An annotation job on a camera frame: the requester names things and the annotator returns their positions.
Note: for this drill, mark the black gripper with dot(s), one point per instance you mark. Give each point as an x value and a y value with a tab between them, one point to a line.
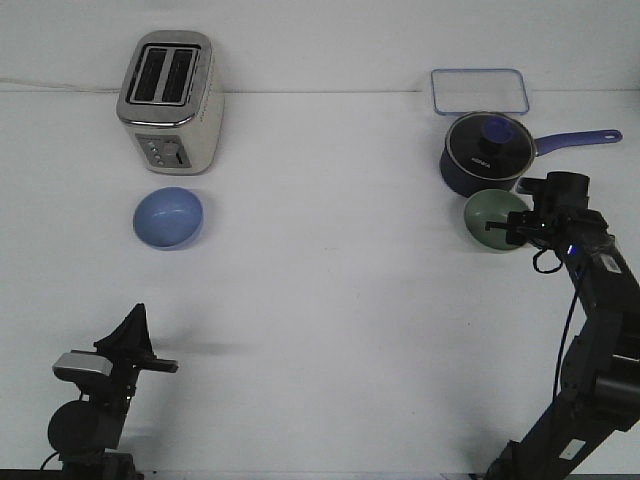
527	227
130	351

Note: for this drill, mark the green bowl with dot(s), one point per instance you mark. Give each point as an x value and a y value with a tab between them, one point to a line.
491	205

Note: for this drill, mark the blue bowl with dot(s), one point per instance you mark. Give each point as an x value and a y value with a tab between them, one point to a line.
168	219

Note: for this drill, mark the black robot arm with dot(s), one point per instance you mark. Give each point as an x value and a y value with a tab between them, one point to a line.
596	389
85	433

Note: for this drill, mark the glass pot lid blue knob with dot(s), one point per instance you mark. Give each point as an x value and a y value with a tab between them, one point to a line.
490	145

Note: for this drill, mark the clear blue-rimmed container lid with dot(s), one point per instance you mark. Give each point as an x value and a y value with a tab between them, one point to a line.
457	91

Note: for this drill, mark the silver two-slot toaster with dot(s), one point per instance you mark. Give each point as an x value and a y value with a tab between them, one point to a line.
171	102

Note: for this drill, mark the blue saucepan with handle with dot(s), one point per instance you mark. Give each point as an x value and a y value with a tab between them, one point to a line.
466	184

